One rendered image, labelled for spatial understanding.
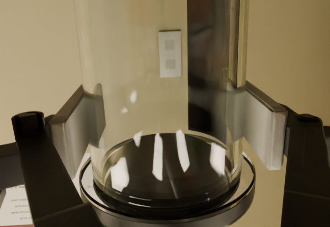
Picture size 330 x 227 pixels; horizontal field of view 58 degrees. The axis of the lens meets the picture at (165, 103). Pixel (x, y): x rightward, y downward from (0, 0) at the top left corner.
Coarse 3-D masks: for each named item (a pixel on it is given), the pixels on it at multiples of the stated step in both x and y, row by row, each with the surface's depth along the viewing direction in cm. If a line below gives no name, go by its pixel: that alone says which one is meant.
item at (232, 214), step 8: (248, 200) 16; (96, 208) 15; (232, 208) 15; (240, 208) 15; (104, 216) 15; (112, 216) 14; (216, 216) 14; (224, 216) 15; (232, 216) 15; (104, 224) 15; (112, 224) 15; (120, 224) 14; (128, 224) 14; (136, 224) 14; (144, 224) 14; (152, 224) 14; (168, 224) 14; (176, 224) 14; (184, 224) 14; (192, 224) 14; (200, 224) 14; (208, 224) 14; (216, 224) 14; (224, 224) 15
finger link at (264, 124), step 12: (252, 96) 16; (264, 96) 15; (252, 108) 16; (264, 108) 14; (276, 108) 13; (252, 120) 16; (264, 120) 14; (276, 120) 13; (252, 132) 16; (264, 132) 14; (276, 132) 13; (252, 144) 16; (264, 144) 14; (276, 144) 13; (264, 156) 14; (276, 156) 14; (276, 168) 14
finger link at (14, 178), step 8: (48, 120) 15; (48, 128) 14; (8, 144) 12; (0, 152) 12; (8, 152) 12; (16, 152) 12; (0, 160) 11; (8, 160) 12; (16, 160) 12; (0, 168) 11; (8, 168) 12; (16, 168) 12; (0, 176) 12; (8, 176) 12; (16, 176) 12; (0, 184) 12; (8, 184) 12; (16, 184) 12
